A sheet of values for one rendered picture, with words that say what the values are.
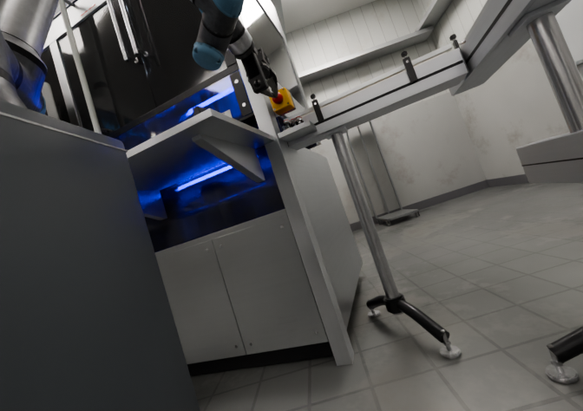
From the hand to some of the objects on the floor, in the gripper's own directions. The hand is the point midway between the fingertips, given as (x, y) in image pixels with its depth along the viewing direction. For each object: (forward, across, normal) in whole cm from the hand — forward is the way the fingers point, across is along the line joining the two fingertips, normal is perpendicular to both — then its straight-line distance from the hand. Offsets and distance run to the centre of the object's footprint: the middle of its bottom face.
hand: (274, 95), depth 97 cm
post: (+50, +8, +86) cm, 100 cm away
